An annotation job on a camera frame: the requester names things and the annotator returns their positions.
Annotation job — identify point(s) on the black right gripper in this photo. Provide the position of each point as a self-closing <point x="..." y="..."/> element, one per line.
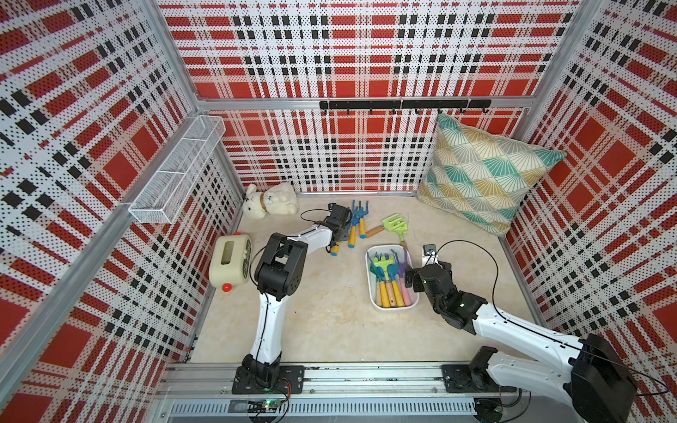
<point x="417" y="280"/>

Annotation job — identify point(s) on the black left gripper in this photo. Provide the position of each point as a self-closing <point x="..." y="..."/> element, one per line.
<point x="345" y="233"/>

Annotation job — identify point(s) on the white plastic storage box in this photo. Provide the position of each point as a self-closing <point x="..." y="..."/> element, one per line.
<point x="395" y="252"/>

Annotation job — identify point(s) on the purple rake pink handle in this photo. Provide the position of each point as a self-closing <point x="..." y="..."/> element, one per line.
<point x="402" y="267"/>

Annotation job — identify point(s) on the dark green rake wooden handle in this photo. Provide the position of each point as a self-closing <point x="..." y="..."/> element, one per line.
<point x="377" y="291"/>

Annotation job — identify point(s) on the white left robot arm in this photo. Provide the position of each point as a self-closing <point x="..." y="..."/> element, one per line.
<point x="277" y="277"/>

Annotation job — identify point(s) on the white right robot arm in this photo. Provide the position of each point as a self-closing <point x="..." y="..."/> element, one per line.
<point x="586" y="374"/>

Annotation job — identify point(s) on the white plush dog toy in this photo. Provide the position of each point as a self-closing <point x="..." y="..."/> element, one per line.
<point x="278" y="200"/>

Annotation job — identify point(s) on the teal yellow patterned pillow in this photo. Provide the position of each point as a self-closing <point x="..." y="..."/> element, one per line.
<point x="483" y="178"/>

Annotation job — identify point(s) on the cream toy radio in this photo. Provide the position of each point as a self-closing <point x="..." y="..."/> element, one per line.
<point x="230" y="262"/>

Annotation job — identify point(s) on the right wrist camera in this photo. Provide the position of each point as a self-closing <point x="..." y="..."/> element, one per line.
<point x="429" y="254"/>

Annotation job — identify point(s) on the black wall hook rail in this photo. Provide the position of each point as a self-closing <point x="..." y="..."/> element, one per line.
<point x="393" y="105"/>

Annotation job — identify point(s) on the white wire wall basket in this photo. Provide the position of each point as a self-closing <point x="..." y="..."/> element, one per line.
<point x="165" y="194"/>

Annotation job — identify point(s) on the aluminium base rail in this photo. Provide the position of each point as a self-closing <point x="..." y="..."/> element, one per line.
<point x="346" y="391"/>

